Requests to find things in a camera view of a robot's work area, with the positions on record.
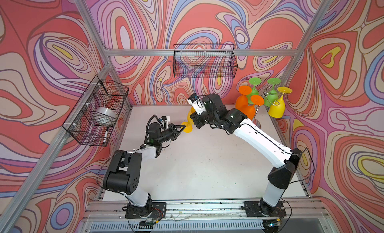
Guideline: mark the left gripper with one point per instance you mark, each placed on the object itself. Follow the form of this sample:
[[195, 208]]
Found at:
[[173, 133]]

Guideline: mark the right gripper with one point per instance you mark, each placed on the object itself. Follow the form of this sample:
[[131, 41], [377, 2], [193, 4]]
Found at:
[[195, 118]]

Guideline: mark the yellow wine glass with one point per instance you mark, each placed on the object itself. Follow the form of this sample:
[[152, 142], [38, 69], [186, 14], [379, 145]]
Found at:
[[278, 107], [189, 124]]

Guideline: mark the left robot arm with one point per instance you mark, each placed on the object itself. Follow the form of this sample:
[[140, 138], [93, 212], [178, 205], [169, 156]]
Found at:
[[123, 173]]

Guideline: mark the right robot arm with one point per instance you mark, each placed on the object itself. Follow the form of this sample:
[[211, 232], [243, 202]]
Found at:
[[211, 110]]

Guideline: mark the rear orange wine glass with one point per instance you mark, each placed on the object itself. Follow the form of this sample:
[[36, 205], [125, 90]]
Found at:
[[242, 100]]

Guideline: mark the orange wine glass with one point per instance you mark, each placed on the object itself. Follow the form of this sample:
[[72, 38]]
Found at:
[[250, 110], [242, 100]]

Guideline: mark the front orange wine glass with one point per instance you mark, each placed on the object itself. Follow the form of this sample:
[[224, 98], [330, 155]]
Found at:
[[250, 110]]

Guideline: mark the left green wine glass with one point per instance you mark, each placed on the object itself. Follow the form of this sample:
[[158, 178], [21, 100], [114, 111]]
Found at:
[[254, 82]]

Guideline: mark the green wine glass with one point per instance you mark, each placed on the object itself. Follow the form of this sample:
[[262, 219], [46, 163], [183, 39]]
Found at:
[[254, 82], [271, 95]]

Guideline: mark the chrome wine glass rack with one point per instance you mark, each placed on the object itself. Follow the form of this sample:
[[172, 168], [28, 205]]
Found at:
[[255, 121]]

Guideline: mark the right green wine glass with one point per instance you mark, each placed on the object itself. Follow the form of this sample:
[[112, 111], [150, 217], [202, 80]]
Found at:
[[271, 95]]

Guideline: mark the black marker pen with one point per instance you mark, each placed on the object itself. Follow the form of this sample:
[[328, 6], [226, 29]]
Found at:
[[105, 139]]

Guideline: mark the silver tape roll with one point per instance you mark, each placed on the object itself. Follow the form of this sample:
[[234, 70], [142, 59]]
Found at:
[[104, 116]]

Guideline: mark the back black wire basket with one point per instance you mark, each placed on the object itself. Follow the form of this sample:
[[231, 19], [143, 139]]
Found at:
[[198, 60]]

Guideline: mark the black wire basket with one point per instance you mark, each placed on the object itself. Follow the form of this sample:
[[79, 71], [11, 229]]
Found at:
[[99, 93], [198, 60]]

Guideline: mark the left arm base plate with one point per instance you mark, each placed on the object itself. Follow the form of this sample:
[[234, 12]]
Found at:
[[152, 211]]

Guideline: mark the left black wire basket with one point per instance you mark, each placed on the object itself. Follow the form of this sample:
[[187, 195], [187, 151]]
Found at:
[[99, 93]]

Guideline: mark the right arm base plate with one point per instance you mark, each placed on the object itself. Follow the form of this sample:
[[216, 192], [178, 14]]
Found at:
[[261, 209]]

